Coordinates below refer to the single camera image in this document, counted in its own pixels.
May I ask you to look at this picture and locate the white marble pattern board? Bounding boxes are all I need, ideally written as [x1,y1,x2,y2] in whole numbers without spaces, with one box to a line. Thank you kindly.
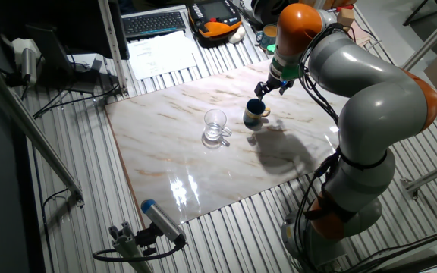
[104,58,351,224]

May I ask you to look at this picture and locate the long aluminium frame bar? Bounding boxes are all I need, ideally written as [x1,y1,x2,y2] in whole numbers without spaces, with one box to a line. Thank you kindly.
[0,52,86,208]

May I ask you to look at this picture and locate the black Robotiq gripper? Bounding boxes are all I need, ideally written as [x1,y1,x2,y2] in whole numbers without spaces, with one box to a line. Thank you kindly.
[255,74,296,100]

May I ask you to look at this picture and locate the white printed paper sheets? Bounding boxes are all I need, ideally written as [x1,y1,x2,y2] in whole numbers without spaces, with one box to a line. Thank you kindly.
[127,30,199,81]

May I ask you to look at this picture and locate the clear glass mug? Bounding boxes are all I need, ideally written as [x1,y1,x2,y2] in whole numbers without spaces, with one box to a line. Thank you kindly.
[202,108,233,148]

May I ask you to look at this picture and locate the black camera clamp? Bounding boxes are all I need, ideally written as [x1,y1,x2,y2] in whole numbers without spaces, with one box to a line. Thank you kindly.
[134,223,162,257]

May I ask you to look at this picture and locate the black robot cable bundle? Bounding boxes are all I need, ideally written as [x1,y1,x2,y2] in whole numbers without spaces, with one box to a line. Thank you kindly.
[292,22,356,272]

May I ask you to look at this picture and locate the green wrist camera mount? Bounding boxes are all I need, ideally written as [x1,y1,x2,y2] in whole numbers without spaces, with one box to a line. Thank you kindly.
[266,44,303,81]

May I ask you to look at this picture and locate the short aluminium profile stand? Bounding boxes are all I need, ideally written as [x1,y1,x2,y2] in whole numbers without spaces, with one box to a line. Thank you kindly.
[108,221,155,273]

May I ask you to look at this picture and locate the brown cardboard box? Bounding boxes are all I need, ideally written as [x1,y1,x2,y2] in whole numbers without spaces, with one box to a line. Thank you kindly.
[309,0,358,11]

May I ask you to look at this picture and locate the aluminium frame post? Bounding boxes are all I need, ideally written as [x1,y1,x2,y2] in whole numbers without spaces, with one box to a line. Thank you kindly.
[96,0,130,98]

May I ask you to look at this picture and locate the black round spool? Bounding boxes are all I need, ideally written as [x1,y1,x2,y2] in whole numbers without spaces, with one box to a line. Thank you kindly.
[250,0,291,26]

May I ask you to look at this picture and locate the teal mug with orange inside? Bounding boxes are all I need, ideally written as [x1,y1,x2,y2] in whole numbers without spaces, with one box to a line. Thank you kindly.
[255,24,278,52]

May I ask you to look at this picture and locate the pink cloth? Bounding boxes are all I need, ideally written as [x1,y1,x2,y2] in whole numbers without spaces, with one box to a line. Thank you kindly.
[349,20,373,49]

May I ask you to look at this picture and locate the white grey cylindrical device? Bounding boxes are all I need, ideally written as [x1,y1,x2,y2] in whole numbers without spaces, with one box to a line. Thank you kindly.
[11,37,43,86]

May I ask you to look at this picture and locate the blue mug with yellow band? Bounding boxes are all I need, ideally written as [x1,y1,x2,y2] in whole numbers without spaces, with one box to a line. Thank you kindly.
[242,98,272,130]

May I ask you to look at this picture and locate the silver camera with blue cap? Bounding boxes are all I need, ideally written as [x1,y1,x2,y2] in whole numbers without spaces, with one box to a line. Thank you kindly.
[140,199,187,246]

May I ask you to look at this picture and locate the black monitor cable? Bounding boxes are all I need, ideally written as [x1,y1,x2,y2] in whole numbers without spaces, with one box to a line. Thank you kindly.
[32,83,121,119]

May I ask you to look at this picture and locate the black computer keyboard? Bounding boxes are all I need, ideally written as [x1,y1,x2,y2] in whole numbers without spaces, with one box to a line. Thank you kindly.
[121,11,187,39]

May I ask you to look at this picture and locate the black camera cable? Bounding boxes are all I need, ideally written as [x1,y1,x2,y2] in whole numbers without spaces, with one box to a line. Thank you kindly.
[92,242,187,263]

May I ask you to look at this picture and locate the orange black teach pendant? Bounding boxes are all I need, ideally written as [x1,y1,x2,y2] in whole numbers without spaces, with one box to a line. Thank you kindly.
[187,0,243,41]

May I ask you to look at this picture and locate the stacked wooden blocks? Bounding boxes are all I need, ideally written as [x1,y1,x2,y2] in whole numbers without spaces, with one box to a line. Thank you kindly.
[335,7,356,27]

